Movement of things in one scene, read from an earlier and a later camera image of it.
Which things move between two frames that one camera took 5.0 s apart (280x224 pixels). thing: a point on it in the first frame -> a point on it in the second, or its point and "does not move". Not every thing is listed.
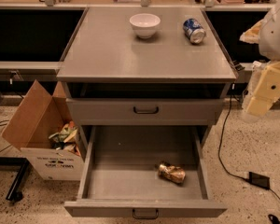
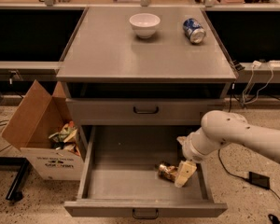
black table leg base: x=20 y=164 does not move
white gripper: x=276 y=36 -> x=189 y=151
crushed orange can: x=172 y=173 does not move
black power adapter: x=259 y=180 does not move
